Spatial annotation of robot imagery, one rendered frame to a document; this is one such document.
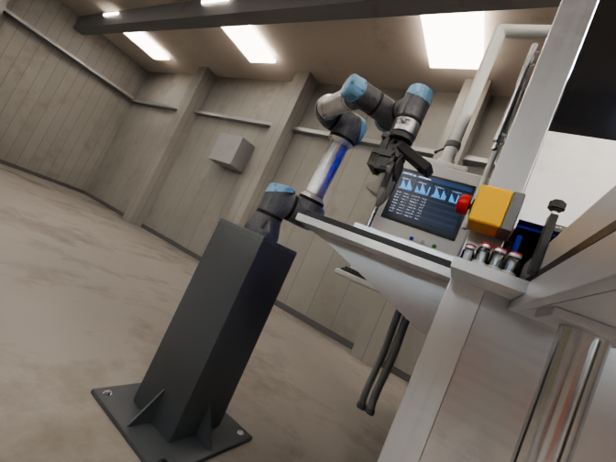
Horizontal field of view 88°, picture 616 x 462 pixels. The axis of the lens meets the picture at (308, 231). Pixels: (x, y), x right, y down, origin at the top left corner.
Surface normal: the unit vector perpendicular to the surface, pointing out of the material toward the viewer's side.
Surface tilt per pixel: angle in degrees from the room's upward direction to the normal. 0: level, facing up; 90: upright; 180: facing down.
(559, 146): 90
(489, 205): 90
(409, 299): 90
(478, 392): 90
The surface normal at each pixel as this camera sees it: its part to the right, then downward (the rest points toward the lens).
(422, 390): -0.40, -0.26
